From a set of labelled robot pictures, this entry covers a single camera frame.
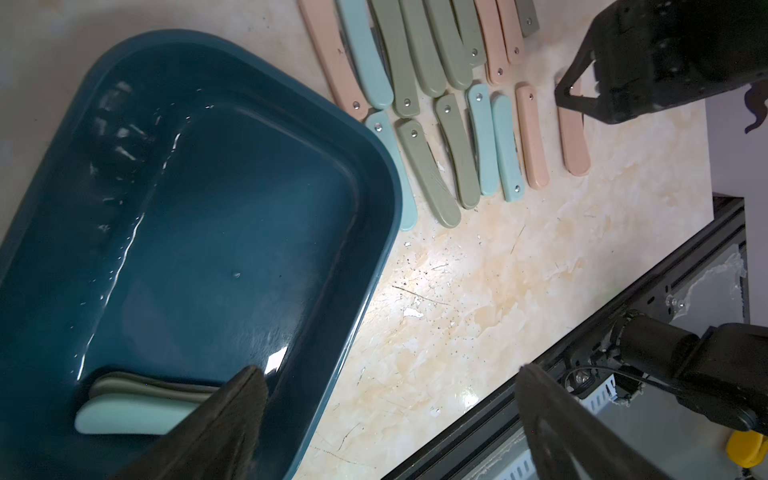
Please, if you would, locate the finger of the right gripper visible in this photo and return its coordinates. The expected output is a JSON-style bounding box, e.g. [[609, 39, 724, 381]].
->
[[554, 41, 601, 118]]

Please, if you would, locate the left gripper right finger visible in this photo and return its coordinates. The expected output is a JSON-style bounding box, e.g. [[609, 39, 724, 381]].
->
[[516, 364, 669, 479]]

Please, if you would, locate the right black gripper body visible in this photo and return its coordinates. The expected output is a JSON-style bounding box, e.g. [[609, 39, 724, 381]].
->
[[590, 1, 767, 125]]

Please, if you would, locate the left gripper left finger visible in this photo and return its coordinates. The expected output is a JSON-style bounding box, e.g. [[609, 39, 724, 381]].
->
[[111, 366, 268, 479]]

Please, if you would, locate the pink knife row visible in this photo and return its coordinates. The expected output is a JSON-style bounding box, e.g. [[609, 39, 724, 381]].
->
[[515, 83, 550, 190], [298, 0, 370, 121]]

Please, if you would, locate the teal knife row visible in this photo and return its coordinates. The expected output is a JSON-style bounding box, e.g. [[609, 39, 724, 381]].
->
[[337, 0, 394, 110], [491, 92, 525, 202]]

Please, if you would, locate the olive knife row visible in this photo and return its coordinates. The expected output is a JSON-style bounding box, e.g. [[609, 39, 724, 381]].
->
[[425, 0, 473, 91], [400, 0, 447, 98], [371, 0, 420, 118]]

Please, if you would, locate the pale olive fruit knife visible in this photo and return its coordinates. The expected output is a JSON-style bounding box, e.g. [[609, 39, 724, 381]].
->
[[396, 119, 461, 228]]

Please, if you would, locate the pale mint fruit knife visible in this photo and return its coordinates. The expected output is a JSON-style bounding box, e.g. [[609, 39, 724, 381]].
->
[[364, 109, 419, 233]]

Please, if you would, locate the teal plastic storage box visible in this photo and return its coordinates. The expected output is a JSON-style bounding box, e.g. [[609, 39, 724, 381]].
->
[[1, 30, 402, 479]]

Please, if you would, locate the long pink fruit knife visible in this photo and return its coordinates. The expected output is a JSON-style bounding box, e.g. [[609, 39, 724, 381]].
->
[[558, 107, 591, 177]]

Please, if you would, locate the mint fruit knife in box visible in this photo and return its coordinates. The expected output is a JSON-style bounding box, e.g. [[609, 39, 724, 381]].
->
[[74, 394, 199, 435]]

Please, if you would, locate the light teal fruit knife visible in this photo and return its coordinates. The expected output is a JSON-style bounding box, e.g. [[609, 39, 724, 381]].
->
[[466, 83, 500, 197]]

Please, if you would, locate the olive green fruit knife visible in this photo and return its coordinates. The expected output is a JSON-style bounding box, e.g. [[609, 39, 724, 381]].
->
[[435, 94, 481, 210]]

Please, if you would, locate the white slotted cable duct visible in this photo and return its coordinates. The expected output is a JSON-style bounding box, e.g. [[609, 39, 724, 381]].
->
[[492, 375, 618, 480]]

